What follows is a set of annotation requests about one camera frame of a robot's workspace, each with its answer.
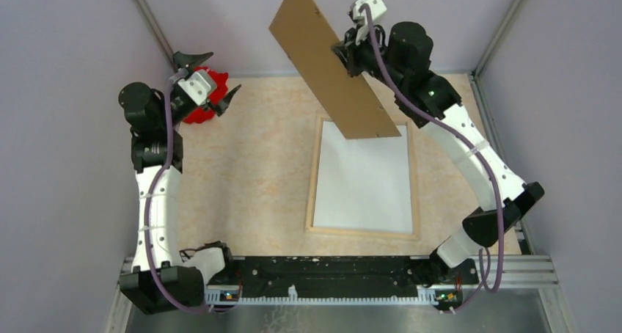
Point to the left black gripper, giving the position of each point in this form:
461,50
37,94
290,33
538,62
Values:
189,61

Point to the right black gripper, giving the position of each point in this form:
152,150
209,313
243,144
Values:
348,50

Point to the brown cardboard backing board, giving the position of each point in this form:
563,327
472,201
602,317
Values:
306,37

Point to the printed photo with white border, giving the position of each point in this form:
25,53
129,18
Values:
362,185

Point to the light wooden picture frame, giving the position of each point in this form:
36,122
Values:
311,199

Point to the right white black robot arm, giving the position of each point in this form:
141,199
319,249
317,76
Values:
402,62

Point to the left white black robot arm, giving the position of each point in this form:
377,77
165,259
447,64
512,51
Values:
155,199

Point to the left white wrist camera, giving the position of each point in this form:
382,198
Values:
198,86

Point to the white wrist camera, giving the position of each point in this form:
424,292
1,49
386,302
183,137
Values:
363,13
198,86

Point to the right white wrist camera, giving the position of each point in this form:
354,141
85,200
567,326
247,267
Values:
363,13

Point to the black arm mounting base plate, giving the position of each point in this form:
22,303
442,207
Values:
335,278

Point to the aluminium front rail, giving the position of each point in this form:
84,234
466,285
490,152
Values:
518,272

